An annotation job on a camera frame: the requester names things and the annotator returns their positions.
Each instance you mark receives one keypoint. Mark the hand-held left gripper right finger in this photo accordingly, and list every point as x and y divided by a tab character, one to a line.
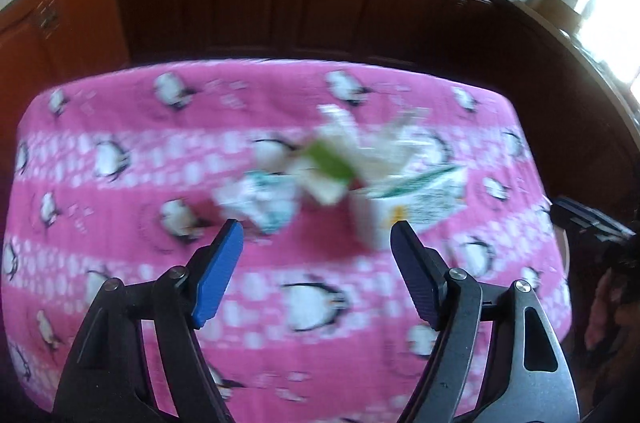
417	273

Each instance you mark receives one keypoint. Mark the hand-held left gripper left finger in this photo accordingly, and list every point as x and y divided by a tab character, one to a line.
217	273

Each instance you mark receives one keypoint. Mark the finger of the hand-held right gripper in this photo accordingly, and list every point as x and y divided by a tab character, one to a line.
575	215

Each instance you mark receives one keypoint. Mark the white milk carton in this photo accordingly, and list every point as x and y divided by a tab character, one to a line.
425	203

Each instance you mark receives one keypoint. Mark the teal wrapper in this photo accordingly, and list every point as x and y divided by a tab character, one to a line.
260	203

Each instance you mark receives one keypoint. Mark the clear plastic sheet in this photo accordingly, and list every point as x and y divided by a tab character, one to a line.
395	148

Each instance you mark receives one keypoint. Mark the white plastic wrapper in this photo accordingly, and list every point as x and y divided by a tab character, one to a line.
327	143

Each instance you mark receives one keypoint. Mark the person's right hand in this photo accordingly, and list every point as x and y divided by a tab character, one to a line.
602	318

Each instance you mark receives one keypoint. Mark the pink penguin tablecloth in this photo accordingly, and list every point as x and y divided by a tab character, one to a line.
125	228

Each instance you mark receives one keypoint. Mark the brown cutting board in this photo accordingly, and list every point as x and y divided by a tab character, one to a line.
557	8

